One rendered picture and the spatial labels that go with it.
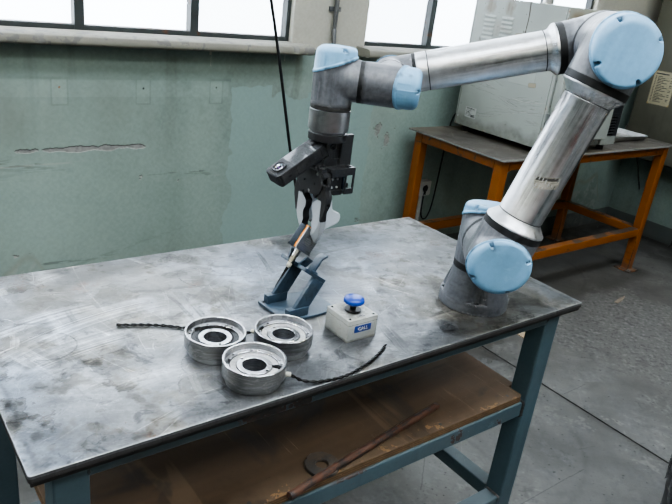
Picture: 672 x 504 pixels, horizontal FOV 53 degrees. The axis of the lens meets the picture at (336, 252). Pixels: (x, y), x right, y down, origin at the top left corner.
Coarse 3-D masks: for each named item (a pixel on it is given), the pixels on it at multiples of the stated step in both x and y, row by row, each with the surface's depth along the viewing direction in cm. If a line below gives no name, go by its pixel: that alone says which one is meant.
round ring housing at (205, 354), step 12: (192, 324) 117; (204, 324) 118; (216, 324) 119; (228, 324) 119; (240, 324) 118; (204, 336) 116; (216, 336) 117; (228, 336) 116; (240, 336) 116; (192, 348) 111; (204, 348) 110; (216, 348) 110; (204, 360) 112; (216, 360) 112
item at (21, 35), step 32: (192, 0) 255; (288, 0) 279; (0, 32) 210; (32, 32) 216; (64, 32) 224; (96, 32) 235; (128, 32) 246; (160, 32) 253; (192, 32) 260; (224, 32) 271; (288, 32) 285
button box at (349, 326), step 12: (336, 312) 125; (348, 312) 126; (360, 312) 126; (372, 312) 127; (336, 324) 126; (348, 324) 123; (360, 324) 124; (372, 324) 127; (348, 336) 124; (360, 336) 126
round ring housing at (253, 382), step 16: (224, 352) 109; (240, 352) 111; (256, 352) 112; (272, 352) 112; (224, 368) 105; (240, 368) 107; (256, 368) 111; (240, 384) 104; (256, 384) 104; (272, 384) 105
